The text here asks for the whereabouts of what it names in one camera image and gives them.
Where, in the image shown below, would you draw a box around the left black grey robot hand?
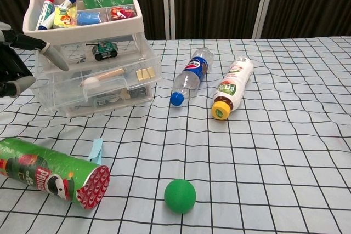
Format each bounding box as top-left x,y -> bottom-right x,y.
0,21 -> 70,98

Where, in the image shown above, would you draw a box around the clear Pepsi bottle blue cap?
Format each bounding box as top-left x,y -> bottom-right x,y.
169,47 -> 214,107

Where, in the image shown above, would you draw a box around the yellow snack packet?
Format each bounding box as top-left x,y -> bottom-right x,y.
52,6 -> 78,28

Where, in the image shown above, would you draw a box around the white drink bottle yellow cap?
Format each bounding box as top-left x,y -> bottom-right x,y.
211,56 -> 254,121

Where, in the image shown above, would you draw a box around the red snack packet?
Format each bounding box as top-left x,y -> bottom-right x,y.
109,5 -> 137,21

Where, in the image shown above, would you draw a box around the red cap whiteboard marker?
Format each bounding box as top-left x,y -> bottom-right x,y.
35,0 -> 56,31

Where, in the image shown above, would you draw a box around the green Pringles can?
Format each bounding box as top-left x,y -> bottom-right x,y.
0,136 -> 111,210

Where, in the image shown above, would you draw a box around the blue packet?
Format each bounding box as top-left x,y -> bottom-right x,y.
76,10 -> 101,26

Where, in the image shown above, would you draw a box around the white plastic drawer cabinet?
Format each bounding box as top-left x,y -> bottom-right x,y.
23,0 -> 154,117

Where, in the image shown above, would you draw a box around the yellow binder clips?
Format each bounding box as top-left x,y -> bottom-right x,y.
135,67 -> 156,81

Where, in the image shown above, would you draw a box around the green ball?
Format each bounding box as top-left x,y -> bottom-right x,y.
163,179 -> 197,214

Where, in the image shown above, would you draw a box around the light blue paper piece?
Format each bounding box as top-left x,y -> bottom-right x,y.
87,138 -> 104,165

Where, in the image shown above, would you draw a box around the green toy tank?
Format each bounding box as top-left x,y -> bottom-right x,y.
85,41 -> 119,61

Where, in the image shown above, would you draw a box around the clear drawer with dark items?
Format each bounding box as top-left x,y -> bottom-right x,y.
67,83 -> 154,117

